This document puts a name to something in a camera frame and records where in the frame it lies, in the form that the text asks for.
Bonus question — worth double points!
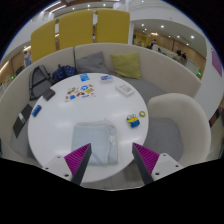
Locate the white flat box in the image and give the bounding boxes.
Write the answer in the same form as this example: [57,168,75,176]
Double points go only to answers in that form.
[114,83,136,98]

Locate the grey backpack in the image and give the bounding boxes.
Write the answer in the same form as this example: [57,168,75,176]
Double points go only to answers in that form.
[28,65,54,102]

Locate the person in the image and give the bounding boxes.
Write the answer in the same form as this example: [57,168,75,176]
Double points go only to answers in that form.
[148,39,158,50]
[23,50,32,68]

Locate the ceiling lights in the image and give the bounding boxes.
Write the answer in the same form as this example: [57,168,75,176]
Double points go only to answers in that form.
[41,0,101,14]

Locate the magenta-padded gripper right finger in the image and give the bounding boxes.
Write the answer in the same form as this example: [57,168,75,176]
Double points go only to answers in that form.
[131,142,184,186]

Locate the small blue-white box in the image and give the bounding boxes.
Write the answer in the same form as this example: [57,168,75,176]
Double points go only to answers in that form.
[99,74,114,84]

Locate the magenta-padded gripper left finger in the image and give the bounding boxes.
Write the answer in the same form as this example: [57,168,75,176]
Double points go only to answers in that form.
[42,143,92,186]

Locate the blue case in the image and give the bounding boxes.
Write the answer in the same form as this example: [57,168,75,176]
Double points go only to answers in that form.
[31,104,43,118]

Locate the curved beige sofa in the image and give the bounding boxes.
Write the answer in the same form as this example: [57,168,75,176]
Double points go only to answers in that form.
[0,42,203,161]

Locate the yellow acoustic panel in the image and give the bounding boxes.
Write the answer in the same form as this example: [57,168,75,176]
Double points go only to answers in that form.
[95,8,131,45]
[58,9,95,50]
[30,19,58,64]

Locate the light blue towel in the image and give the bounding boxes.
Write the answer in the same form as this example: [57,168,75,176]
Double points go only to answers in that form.
[71,119,119,166]

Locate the grey cushion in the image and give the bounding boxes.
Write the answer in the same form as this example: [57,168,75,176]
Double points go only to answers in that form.
[75,50,110,75]

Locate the blue card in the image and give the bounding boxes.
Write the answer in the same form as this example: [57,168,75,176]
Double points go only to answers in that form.
[79,73,91,83]

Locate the yellow and blue toy figure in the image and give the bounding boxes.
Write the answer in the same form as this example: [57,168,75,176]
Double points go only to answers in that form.
[125,113,141,129]

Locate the white armchair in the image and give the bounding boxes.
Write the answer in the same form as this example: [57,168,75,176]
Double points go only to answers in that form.
[143,92,212,168]

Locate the pink wall poster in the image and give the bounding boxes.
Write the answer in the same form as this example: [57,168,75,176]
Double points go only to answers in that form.
[210,47,223,78]

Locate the blue patterned bag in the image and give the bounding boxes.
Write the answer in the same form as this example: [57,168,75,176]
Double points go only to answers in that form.
[51,64,78,84]

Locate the colourful sticker sheet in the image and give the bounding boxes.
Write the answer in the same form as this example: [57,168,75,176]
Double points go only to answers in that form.
[64,83,96,103]

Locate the yellow-green cushion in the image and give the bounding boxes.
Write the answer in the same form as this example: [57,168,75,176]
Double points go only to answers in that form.
[110,52,142,80]

